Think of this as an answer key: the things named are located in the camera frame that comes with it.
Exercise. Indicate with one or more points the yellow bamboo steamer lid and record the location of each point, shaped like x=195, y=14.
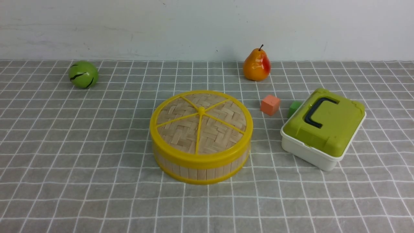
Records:
x=201, y=129

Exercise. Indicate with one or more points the yellow bamboo steamer basket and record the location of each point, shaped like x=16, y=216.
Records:
x=202, y=176

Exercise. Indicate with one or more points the orange cube block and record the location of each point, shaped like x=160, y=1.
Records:
x=270, y=104

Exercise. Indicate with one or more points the orange red toy pear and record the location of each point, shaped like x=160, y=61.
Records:
x=257, y=66

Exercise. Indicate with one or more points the green cube block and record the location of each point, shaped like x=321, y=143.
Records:
x=293, y=107

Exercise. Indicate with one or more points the green lidded white box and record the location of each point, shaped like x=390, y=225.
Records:
x=321, y=130

